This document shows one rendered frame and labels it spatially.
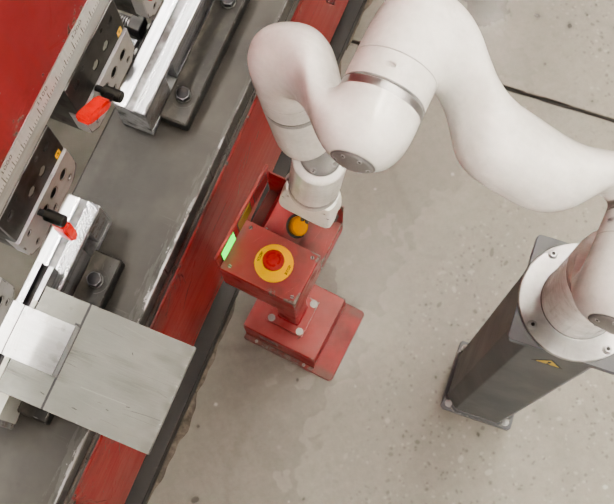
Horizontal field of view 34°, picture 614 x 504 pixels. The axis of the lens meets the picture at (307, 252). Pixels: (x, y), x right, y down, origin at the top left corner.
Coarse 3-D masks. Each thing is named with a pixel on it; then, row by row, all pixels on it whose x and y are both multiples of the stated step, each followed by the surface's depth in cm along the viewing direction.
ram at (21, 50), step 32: (0, 0) 110; (32, 0) 117; (64, 0) 125; (0, 32) 113; (32, 32) 120; (64, 32) 129; (0, 64) 116; (32, 64) 124; (0, 96) 119; (32, 96) 127; (0, 128) 122; (0, 160) 125
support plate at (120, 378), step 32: (64, 320) 162; (96, 320) 162; (128, 320) 162; (96, 352) 161; (128, 352) 160; (160, 352) 160; (192, 352) 160; (0, 384) 160; (32, 384) 160; (64, 384) 159; (96, 384) 159; (128, 384) 159; (160, 384) 159; (64, 416) 158; (96, 416) 158; (128, 416) 158; (160, 416) 158
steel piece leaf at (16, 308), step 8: (16, 304) 163; (8, 312) 162; (16, 312) 162; (8, 320) 162; (16, 320) 162; (0, 328) 162; (8, 328) 162; (0, 336) 161; (8, 336) 161; (0, 344) 161; (0, 352) 161
